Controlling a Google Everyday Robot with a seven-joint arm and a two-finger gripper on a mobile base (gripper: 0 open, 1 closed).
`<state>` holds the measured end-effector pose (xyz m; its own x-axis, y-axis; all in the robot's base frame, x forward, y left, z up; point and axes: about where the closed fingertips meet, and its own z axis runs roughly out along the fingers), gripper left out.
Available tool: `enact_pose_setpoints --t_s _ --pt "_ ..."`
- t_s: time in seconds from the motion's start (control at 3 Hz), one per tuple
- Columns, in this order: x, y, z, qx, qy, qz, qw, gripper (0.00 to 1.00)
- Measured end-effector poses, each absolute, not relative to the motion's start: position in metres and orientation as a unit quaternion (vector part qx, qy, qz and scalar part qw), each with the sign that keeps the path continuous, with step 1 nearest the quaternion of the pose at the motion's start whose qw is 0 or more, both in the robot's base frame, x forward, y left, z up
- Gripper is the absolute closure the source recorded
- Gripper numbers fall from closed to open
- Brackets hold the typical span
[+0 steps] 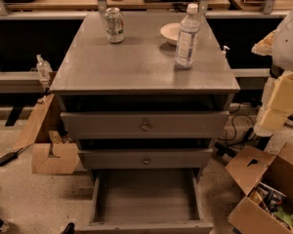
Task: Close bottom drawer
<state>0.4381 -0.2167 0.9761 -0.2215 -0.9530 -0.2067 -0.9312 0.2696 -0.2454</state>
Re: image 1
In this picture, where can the padded gripper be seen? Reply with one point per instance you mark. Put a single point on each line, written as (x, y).
(289, 48)

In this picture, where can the grey bottom drawer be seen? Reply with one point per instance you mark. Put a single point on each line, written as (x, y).
(158, 201)

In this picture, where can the grey drawer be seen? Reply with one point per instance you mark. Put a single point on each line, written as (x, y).
(91, 125)
(144, 158)
(158, 201)

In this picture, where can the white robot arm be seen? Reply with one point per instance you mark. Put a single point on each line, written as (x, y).
(279, 45)

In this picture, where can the grey middle drawer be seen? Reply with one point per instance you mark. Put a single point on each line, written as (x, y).
(144, 158)

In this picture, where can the grey wooden drawer cabinet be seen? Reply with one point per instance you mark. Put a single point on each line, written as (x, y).
(139, 75)

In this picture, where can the grey top drawer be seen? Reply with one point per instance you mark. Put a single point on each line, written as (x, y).
(91, 125)

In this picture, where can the white pump dispenser right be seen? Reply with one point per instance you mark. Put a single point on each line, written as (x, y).
(226, 51)

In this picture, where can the open cardboard box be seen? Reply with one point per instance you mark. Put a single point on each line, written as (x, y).
(267, 183)

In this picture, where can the magazines in box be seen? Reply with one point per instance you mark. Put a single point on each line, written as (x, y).
(273, 202)

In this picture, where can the clear plastic water bottle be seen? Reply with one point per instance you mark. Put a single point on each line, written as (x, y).
(187, 38)

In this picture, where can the white ceramic bowl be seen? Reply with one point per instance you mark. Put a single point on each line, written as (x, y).
(170, 32)

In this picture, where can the silver green soda can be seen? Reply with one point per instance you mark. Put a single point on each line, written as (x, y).
(114, 25)

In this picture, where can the small cardboard box left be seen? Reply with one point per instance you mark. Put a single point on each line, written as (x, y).
(54, 159)

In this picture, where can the clear pump bottle left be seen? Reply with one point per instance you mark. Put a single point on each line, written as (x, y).
(44, 68)

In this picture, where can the black power adapter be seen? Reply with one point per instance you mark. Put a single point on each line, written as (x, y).
(8, 158)

